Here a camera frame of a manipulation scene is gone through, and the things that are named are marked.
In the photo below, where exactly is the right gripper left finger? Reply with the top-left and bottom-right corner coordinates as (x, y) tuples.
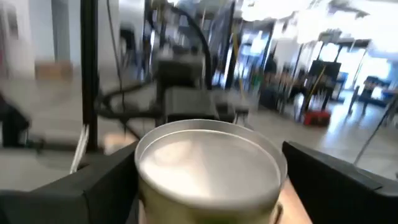
(0, 141), (139, 224)

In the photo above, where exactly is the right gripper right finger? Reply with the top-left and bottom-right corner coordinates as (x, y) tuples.
(282, 140), (398, 224)

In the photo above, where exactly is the red case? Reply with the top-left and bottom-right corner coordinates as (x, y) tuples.
(303, 110), (332, 127)

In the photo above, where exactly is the yellow pole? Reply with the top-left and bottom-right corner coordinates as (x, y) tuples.
(306, 65), (326, 108)

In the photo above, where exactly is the black monitor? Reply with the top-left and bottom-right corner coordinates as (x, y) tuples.
(306, 59), (342, 83)

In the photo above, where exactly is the white metal bracket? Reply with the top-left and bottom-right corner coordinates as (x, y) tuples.
(70, 124), (90, 174)

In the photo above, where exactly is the hanging gray cable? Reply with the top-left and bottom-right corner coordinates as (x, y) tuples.
(105, 0), (125, 103)

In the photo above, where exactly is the black metal table frame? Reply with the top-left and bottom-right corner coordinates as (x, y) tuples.
(80, 0), (100, 153)

